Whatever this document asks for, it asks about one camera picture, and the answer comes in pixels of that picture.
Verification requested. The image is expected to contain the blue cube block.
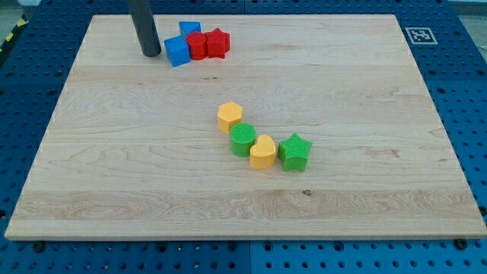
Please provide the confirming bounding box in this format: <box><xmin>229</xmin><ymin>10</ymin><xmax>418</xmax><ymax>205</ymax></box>
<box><xmin>164</xmin><ymin>36</ymin><xmax>191</xmax><ymax>67</ymax></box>

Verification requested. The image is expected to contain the blue triangle block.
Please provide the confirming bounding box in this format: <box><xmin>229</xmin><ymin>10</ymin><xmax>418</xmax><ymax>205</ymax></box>
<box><xmin>179</xmin><ymin>21</ymin><xmax>201</xmax><ymax>37</ymax></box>

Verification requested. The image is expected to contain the green cylinder block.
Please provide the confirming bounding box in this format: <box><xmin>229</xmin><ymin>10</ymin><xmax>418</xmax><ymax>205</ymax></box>
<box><xmin>230</xmin><ymin>123</ymin><xmax>256</xmax><ymax>157</ymax></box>

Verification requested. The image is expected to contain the yellow heart block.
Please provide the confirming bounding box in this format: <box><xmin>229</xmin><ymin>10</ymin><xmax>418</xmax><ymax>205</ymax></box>
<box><xmin>250</xmin><ymin>135</ymin><xmax>277</xmax><ymax>170</ymax></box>

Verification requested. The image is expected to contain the yellow hexagon block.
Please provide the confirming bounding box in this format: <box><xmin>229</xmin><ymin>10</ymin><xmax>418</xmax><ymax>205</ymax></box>
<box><xmin>217</xmin><ymin>101</ymin><xmax>243</xmax><ymax>135</ymax></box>

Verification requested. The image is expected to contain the green star block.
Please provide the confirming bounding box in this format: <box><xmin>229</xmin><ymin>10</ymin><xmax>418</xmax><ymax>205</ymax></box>
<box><xmin>278</xmin><ymin>132</ymin><xmax>312</xmax><ymax>172</ymax></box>

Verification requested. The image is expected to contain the light wooden board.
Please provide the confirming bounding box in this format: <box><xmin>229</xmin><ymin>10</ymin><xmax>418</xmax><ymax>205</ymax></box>
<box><xmin>5</xmin><ymin>14</ymin><xmax>486</xmax><ymax>241</ymax></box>

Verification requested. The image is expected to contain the red star block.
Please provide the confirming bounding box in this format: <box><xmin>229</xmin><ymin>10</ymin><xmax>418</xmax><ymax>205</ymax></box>
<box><xmin>204</xmin><ymin>28</ymin><xmax>231</xmax><ymax>59</ymax></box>

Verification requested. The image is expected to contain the red cylinder block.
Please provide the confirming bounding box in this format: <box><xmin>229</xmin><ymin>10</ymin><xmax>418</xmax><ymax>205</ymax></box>
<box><xmin>185</xmin><ymin>31</ymin><xmax>208</xmax><ymax>60</ymax></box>

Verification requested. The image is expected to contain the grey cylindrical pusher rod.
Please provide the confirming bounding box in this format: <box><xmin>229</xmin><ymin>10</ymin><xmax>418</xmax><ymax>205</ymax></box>
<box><xmin>127</xmin><ymin>0</ymin><xmax>161</xmax><ymax>57</ymax></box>

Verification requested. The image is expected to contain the white fiducial marker tag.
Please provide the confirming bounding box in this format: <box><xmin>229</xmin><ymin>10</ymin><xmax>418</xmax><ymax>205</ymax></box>
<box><xmin>405</xmin><ymin>27</ymin><xmax>438</xmax><ymax>45</ymax></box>

